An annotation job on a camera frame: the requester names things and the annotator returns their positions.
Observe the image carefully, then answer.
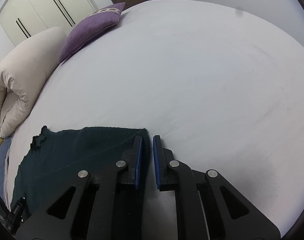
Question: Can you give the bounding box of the cream wardrobe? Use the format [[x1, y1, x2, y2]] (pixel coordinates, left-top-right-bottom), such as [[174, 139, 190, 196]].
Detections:
[[0, 0, 94, 46]]

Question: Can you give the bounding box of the beige folded duvet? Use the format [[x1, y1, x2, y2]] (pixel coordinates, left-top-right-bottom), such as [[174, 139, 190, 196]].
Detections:
[[0, 27, 67, 138]]

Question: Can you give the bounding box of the purple cushion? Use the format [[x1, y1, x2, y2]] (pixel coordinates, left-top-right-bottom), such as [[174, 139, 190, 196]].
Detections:
[[58, 2, 125, 64]]

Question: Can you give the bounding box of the dark green knit garment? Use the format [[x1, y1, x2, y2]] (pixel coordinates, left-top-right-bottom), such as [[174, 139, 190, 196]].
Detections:
[[10, 126, 150, 213]]

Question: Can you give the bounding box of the blue pillow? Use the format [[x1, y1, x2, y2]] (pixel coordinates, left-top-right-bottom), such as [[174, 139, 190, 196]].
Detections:
[[0, 137, 12, 202]]

